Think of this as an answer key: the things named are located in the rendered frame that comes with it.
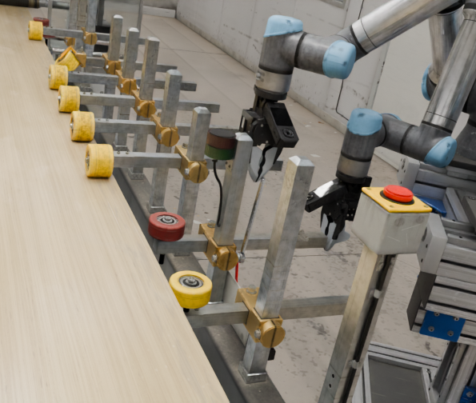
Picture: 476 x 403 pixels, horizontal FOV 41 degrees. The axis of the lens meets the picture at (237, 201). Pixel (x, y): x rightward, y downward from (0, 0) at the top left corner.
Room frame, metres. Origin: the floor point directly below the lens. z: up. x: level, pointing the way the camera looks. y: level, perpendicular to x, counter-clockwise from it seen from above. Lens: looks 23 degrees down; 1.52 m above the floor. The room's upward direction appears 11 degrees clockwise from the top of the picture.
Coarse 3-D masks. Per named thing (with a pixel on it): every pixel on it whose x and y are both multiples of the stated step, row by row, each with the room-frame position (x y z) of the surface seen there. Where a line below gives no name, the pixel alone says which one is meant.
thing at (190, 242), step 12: (156, 240) 1.23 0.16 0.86; (180, 240) 1.25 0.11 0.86; (192, 240) 1.26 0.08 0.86; (204, 240) 1.27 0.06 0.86; (240, 240) 1.31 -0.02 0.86; (252, 240) 1.32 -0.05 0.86; (264, 240) 1.34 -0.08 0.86; (312, 240) 1.40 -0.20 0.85; (324, 240) 1.41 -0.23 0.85; (156, 252) 1.22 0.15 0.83; (168, 252) 1.23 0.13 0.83; (180, 252) 1.25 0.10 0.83
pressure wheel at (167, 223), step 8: (152, 216) 1.24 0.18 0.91; (160, 216) 1.26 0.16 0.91; (168, 216) 1.27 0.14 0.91; (176, 216) 1.27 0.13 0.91; (152, 224) 1.21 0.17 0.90; (160, 224) 1.21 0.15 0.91; (168, 224) 1.23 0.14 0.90; (176, 224) 1.23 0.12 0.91; (184, 224) 1.24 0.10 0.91; (152, 232) 1.21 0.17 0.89; (160, 232) 1.20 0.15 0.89; (168, 232) 1.21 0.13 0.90; (176, 232) 1.21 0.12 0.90; (160, 240) 1.20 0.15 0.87; (168, 240) 1.21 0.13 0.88; (176, 240) 1.22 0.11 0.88; (160, 256) 1.24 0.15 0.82
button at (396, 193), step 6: (390, 186) 0.81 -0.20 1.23; (396, 186) 0.82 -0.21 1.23; (384, 192) 0.80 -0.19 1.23; (390, 192) 0.79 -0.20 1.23; (396, 192) 0.79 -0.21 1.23; (402, 192) 0.80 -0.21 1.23; (408, 192) 0.80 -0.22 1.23; (390, 198) 0.79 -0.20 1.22; (396, 198) 0.79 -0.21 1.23; (402, 198) 0.79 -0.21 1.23; (408, 198) 0.79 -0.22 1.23
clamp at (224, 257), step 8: (200, 224) 1.33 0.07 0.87; (200, 232) 1.32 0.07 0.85; (208, 232) 1.29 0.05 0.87; (208, 240) 1.27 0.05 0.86; (208, 248) 1.26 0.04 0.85; (216, 248) 1.23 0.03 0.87; (224, 248) 1.23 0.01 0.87; (232, 248) 1.25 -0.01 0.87; (208, 256) 1.26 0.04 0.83; (216, 256) 1.22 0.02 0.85; (224, 256) 1.22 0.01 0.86; (232, 256) 1.23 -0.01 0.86; (216, 264) 1.22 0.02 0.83; (224, 264) 1.22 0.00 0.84; (232, 264) 1.23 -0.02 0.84
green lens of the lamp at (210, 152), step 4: (208, 148) 1.22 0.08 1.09; (212, 148) 1.21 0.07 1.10; (204, 152) 1.23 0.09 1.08; (208, 152) 1.22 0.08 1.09; (212, 152) 1.21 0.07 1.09; (216, 152) 1.21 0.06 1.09; (220, 152) 1.21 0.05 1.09; (224, 152) 1.21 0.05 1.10; (228, 152) 1.22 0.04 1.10; (232, 152) 1.23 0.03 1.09; (208, 156) 1.22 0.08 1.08; (212, 156) 1.21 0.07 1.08; (216, 156) 1.21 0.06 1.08; (220, 156) 1.21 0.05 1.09; (224, 156) 1.21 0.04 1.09; (228, 156) 1.22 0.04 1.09; (232, 156) 1.23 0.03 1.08; (224, 160) 1.22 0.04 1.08
